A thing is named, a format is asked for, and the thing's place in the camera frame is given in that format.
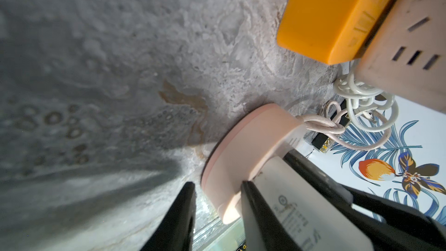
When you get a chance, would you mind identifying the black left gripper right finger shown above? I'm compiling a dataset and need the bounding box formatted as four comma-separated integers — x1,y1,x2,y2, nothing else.
241,181,296,251

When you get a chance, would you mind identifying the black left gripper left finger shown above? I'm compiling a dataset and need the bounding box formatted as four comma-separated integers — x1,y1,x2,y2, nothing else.
141,182,196,251

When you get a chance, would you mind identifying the white plug adapter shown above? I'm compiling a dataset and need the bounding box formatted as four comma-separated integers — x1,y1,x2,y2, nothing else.
253,156,374,251

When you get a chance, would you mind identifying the round pink power socket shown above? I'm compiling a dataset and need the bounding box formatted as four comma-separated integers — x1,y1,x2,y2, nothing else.
201,103,307,225

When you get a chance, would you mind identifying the black plug adapter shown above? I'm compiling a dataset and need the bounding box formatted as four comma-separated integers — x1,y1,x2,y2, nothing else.
283,149,446,251

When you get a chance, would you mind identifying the orange power strip front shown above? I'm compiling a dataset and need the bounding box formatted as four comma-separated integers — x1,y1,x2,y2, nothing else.
276,0,397,65

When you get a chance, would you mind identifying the pink socket cable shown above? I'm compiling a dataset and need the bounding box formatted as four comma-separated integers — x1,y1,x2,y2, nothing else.
295,100,393,152

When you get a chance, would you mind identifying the white coiled cable front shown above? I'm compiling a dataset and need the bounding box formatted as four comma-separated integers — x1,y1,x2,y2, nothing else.
332,60,400,133

